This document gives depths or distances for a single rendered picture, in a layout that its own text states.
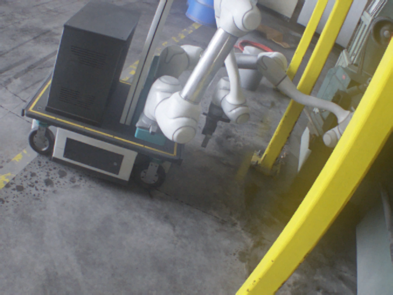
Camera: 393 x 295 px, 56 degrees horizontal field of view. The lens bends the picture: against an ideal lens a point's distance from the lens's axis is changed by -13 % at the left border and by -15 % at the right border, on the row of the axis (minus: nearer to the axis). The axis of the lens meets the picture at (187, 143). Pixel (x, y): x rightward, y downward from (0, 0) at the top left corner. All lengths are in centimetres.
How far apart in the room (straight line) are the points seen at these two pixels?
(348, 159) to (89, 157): 153
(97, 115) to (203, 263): 95
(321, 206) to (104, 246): 121
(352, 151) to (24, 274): 144
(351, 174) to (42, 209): 156
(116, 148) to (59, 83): 47
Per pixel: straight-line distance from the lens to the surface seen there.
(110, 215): 222
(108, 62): 207
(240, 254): 233
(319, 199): 116
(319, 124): 322
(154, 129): 212
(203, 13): 579
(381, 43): 353
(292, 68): 454
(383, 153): 305
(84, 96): 218
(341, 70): 319
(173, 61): 249
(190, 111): 190
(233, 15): 176
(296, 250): 128
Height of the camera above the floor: 156
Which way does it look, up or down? 32 degrees down
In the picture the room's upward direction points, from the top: 22 degrees clockwise
